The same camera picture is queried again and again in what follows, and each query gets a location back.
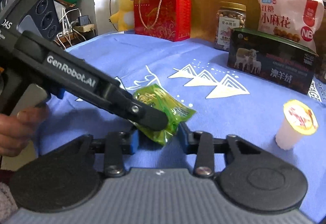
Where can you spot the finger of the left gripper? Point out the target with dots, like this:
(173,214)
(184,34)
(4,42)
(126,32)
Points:
(148,116)

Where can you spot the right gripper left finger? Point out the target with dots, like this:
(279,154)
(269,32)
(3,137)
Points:
(73,173)

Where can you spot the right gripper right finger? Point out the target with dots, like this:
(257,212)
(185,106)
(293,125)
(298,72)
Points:
(246,175)

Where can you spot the olive green snack packet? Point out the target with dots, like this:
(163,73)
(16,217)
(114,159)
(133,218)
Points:
(156,97)

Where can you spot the jelly cup yellow lid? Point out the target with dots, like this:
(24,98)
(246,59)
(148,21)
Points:
(299,120)

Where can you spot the person's left hand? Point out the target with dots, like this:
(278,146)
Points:
(16,131)

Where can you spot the cluttered side shelf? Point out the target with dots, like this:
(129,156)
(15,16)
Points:
(70,16)

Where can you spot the blue printed tablecloth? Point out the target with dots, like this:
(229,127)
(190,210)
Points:
(226,101)

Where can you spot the yellow duck plush toy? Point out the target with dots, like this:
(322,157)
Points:
(124,17)

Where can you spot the red gift box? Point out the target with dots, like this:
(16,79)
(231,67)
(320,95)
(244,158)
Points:
(164,19)

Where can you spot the black sheep print tin box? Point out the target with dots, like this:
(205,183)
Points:
(273,58)

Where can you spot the left peanut jar gold lid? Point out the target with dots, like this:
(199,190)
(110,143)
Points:
(229,16)

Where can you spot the pink twisted snack bag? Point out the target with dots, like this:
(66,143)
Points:
(295,20)

